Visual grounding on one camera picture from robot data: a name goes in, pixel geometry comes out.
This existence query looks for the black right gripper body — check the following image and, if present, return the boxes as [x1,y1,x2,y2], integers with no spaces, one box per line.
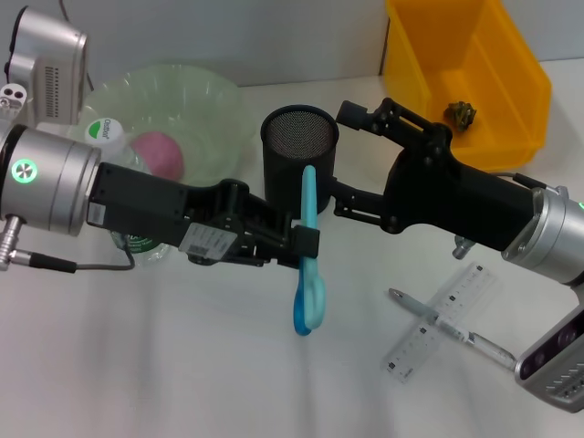
[382,130,536,253]

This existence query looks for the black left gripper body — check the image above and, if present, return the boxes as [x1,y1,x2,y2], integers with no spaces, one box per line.
[86,161,251,266]

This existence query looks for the blue and teal scissors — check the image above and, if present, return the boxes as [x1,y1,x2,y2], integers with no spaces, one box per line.
[291,164,328,337]

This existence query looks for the pink peach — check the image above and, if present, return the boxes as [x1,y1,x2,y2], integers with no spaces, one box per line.
[130,130,185,179]

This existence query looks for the clear green-label water bottle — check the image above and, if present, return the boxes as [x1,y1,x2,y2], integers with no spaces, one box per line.
[84,117,172,270]

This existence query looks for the black mesh pen holder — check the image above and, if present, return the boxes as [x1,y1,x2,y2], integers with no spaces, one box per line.
[259,105,341,215]

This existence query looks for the grey and clear pen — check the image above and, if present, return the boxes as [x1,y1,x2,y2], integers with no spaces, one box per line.
[387,287,519,370]

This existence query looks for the pale green glass fruit plate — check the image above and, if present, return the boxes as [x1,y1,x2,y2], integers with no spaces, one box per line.
[68,61,256,188]

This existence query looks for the transparent plastic ruler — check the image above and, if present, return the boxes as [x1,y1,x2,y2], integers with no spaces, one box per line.
[381,262,501,384]

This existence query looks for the yellow plastic bin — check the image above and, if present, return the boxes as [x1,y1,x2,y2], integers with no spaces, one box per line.
[382,0,553,172]

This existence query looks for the grey right gripper cable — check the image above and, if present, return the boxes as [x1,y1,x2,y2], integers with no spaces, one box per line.
[495,171,548,191]

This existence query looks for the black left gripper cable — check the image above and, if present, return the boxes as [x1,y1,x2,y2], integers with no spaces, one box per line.
[0,214,138,275]

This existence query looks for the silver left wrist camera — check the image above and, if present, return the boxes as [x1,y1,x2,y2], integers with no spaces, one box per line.
[4,6,90,127]

